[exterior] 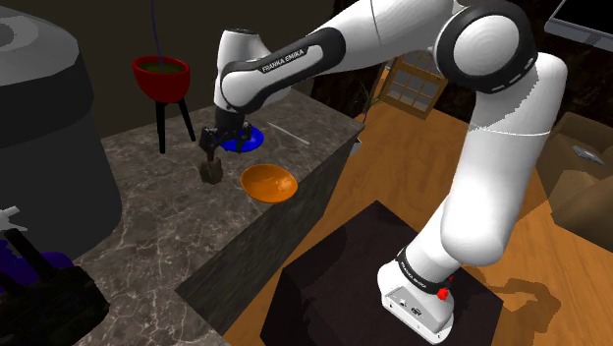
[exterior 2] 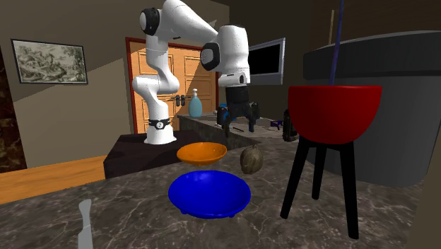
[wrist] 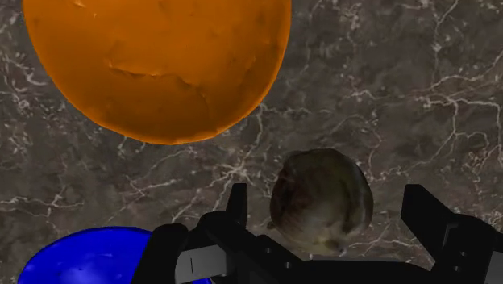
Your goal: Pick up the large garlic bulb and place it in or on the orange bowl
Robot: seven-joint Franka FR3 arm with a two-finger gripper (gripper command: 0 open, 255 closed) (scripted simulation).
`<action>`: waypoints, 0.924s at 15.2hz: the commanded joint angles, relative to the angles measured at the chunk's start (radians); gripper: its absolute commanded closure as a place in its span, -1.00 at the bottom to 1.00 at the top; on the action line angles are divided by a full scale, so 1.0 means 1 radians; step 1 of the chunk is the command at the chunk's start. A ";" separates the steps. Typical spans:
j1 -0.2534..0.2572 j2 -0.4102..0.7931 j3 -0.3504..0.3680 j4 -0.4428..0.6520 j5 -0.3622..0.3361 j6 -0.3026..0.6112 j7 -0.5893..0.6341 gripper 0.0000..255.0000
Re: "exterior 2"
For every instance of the orange bowl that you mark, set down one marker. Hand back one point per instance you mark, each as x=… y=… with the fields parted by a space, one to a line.
x=201 y=153

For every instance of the light blue soap dispenser bottle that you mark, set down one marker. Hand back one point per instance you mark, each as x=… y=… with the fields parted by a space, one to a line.
x=195 y=107

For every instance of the framed landscape wall picture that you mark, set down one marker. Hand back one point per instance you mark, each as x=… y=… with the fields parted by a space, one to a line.
x=50 y=62

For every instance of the wooden door with red frame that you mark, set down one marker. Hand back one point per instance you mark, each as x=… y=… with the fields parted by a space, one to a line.
x=193 y=74

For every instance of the brown coconut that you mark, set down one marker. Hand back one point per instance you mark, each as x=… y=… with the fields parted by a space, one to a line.
x=251 y=160

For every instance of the small blue object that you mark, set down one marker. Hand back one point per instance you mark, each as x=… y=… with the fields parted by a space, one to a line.
x=276 y=123

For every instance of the black and blue appliance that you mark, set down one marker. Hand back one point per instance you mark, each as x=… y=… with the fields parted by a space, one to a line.
x=221 y=116

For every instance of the red bowl on black legs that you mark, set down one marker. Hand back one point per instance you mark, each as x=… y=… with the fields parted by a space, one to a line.
x=334 y=113

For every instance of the blue stick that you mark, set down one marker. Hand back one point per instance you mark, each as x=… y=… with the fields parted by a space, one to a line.
x=336 y=44

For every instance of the black pen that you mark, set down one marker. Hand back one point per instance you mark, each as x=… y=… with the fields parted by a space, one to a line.
x=238 y=129

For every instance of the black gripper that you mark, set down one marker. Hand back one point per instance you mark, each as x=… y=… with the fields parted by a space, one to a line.
x=237 y=95

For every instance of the tall black object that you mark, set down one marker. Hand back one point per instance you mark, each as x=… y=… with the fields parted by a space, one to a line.
x=288 y=129

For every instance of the large grey pot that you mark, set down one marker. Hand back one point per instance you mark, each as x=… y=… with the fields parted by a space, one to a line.
x=406 y=120

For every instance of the grey framed black screen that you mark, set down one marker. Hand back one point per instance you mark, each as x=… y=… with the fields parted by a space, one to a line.
x=265 y=62

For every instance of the thin wooden stick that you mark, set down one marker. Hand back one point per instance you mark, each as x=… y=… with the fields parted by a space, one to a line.
x=331 y=27

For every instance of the grey knife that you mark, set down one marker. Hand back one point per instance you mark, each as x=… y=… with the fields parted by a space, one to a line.
x=84 y=227

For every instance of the dark robot stand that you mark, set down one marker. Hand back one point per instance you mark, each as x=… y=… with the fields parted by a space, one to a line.
x=131 y=158

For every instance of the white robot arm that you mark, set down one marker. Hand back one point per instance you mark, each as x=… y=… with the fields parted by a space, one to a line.
x=158 y=89

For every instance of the blue bowl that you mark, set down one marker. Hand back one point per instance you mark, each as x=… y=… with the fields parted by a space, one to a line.
x=210 y=195

